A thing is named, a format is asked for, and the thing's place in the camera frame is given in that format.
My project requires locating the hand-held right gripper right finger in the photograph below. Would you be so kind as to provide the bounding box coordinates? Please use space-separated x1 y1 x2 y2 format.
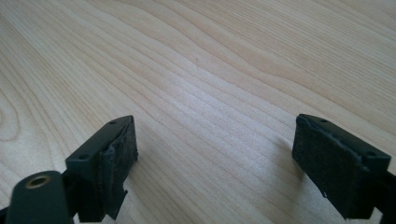
291 113 392 220

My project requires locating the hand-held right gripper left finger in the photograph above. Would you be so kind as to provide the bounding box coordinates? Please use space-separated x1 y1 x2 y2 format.
64 115 139 223

